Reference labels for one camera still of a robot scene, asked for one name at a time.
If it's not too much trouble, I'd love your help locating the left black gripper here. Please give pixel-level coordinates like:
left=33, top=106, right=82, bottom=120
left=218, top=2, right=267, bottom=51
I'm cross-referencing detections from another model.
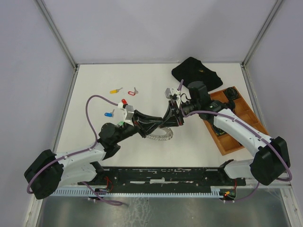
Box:
left=115, top=109, right=164, bottom=143

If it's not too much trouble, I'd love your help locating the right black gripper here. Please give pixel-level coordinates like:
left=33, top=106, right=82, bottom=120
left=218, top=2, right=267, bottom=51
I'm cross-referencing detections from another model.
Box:
left=160, top=99, right=199, bottom=129

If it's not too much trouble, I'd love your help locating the metal disc with keyrings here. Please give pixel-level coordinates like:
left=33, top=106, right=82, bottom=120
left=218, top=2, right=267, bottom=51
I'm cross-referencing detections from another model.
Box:
left=147, top=127, right=174, bottom=141

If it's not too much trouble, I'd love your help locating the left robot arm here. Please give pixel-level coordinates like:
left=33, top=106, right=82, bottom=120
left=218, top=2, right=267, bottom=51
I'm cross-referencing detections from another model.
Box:
left=24, top=111, right=165, bottom=200

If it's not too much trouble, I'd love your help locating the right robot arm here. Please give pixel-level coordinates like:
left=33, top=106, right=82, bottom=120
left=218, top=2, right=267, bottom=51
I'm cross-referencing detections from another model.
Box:
left=164, top=81, right=293, bottom=185

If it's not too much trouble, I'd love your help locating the solid red tagged key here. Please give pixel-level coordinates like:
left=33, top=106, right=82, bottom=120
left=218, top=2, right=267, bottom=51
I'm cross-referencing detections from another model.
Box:
left=119, top=99, right=128, bottom=105

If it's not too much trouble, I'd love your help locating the red open tagged key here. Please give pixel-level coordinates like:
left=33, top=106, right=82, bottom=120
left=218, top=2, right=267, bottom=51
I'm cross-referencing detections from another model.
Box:
left=128, top=87, right=138, bottom=96

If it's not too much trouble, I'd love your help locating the blue tagged key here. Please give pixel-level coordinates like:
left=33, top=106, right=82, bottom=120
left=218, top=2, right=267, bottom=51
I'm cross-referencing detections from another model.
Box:
left=104, top=109, right=115, bottom=117

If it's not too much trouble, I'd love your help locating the yellow tagged key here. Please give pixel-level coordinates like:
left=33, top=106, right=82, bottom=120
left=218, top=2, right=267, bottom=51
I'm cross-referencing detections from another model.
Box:
left=110, top=87, right=123, bottom=94

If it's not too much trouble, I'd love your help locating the patterned item in tray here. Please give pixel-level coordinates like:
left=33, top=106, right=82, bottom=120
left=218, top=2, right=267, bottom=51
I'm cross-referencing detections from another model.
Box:
left=213, top=126, right=226, bottom=137

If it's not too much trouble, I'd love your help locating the black folded cloth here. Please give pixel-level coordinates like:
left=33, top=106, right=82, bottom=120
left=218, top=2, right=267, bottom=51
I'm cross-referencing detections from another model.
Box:
left=171, top=57, right=223, bottom=92

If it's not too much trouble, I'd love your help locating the black round item in tray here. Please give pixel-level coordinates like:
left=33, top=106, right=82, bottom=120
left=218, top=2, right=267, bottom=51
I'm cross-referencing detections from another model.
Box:
left=224, top=87, right=239, bottom=100

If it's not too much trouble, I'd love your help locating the wooden compartment tray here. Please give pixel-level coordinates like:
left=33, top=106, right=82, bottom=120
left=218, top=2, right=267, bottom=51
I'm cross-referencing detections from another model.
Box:
left=203, top=86, right=268, bottom=156

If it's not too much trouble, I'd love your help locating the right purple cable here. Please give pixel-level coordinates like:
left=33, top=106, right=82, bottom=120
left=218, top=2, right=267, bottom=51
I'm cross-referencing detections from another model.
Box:
left=177, top=79, right=293, bottom=203

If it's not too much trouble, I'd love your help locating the purple cable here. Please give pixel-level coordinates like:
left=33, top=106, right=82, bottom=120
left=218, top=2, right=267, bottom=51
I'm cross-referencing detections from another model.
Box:
left=27, top=95, right=124, bottom=206
left=177, top=79, right=293, bottom=203

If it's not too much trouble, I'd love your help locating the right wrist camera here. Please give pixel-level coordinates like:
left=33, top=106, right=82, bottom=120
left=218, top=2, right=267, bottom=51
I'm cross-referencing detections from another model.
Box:
left=165, top=88, right=181, bottom=107

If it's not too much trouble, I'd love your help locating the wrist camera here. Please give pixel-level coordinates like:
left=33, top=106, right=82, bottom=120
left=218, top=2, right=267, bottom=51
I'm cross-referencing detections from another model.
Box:
left=165, top=88, right=181, bottom=107
left=117, top=102, right=134, bottom=126

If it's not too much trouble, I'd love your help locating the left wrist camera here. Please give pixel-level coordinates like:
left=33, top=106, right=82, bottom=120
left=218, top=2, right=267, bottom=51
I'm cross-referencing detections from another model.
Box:
left=117, top=102, right=134, bottom=126

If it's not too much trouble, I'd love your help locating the white slotted cable duct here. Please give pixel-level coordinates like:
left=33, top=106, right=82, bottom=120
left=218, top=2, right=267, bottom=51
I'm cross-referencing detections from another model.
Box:
left=51, top=185, right=225, bottom=197

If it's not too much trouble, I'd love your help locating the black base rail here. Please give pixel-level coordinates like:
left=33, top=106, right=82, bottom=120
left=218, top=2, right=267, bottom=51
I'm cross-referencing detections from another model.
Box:
left=87, top=166, right=246, bottom=193

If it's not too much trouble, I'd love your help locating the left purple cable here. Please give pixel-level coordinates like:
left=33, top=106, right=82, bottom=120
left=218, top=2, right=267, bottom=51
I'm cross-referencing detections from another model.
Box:
left=27, top=95, right=124, bottom=206

